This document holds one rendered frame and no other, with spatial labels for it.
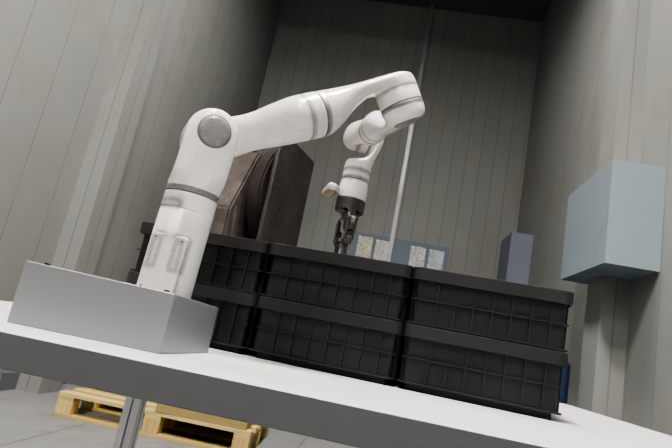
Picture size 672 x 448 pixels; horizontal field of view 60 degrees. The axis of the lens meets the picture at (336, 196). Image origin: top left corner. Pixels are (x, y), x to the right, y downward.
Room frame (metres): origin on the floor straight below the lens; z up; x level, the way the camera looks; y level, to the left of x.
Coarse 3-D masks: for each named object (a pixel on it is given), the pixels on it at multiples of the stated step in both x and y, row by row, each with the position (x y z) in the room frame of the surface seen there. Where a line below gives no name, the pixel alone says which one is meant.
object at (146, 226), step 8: (144, 224) 1.27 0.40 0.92; (152, 224) 1.26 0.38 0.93; (144, 232) 1.26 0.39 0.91; (208, 240) 1.23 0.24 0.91; (216, 240) 1.23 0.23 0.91; (224, 240) 1.22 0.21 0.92; (232, 240) 1.22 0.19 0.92; (240, 240) 1.21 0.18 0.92; (248, 240) 1.21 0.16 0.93; (256, 240) 1.21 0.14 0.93; (240, 248) 1.21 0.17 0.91; (248, 248) 1.21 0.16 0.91; (256, 248) 1.20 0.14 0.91; (264, 248) 1.21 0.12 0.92
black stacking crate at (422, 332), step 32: (416, 352) 1.13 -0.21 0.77; (448, 352) 1.11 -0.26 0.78; (480, 352) 1.11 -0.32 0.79; (512, 352) 1.08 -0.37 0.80; (544, 352) 1.07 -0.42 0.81; (416, 384) 1.12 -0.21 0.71; (448, 384) 1.12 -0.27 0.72; (480, 384) 1.11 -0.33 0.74; (512, 384) 1.09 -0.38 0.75; (544, 384) 1.07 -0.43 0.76; (544, 416) 1.08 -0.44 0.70
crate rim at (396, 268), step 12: (276, 252) 1.19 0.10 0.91; (288, 252) 1.19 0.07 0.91; (300, 252) 1.18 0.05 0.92; (312, 252) 1.18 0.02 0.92; (324, 252) 1.17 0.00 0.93; (336, 264) 1.16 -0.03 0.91; (348, 264) 1.16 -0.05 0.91; (360, 264) 1.15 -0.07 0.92; (372, 264) 1.15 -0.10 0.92; (384, 264) 1.14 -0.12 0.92; (396, 264) 1.14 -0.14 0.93; (408, 276) 1.14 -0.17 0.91
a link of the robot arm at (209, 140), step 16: (208, 112) 0.96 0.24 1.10; (224, 112) 0.97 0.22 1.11; (192, 128) 0.96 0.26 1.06; (208, 128) 0.96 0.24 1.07; (224, 128) 0.97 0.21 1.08; (192, 144) 0.96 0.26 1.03; (208, 144) 0.96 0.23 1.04; (224, 144) 0.97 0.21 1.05; (176, 160) 0.96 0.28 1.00; (192, 160) 0.96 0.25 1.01; (208, 160) 0.97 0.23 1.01; (224, 160) 0.98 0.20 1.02; (176, 176) 0.96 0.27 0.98; (192, 176) 0.96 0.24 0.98; (208, 176) 0.97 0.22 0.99; (224, 176) 0.99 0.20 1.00; (192, 192) 0.96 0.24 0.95; (208, 192) 0.97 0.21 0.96
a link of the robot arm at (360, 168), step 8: (376, 144) 1.44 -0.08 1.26; (368, 152) 1.46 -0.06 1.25; (376, 152) 1.44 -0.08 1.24; (352, 160) 1.43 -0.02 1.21; (360, 160) 1.43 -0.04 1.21; (368, 160) 1.43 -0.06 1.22; (344, 168) 1.45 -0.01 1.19; (352, 168) 1.43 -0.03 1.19; (360, 168) 1.43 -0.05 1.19; (368, 168) 1.44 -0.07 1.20; (344, 176) 1.44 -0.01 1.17; (352, 176) 1.43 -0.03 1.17; (360, 176) 1.43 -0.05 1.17; (368, 176) 1.44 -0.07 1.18
